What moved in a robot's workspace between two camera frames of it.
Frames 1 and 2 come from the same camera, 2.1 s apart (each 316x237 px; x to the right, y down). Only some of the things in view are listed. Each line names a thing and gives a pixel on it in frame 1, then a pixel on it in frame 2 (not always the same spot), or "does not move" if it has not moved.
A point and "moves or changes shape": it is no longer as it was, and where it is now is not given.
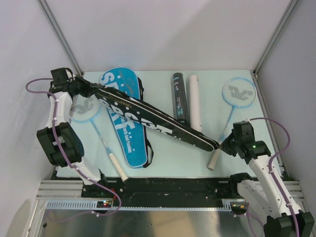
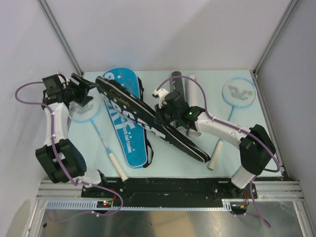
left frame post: x=61 y=37 does not move
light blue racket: x=86 y=109 does not move
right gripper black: x=224 y=145 -> x=160 y=118
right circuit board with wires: x=238 y=207 does not move
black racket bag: x=135 y=113 moves or changes shape
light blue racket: x=238 y=93 does not move
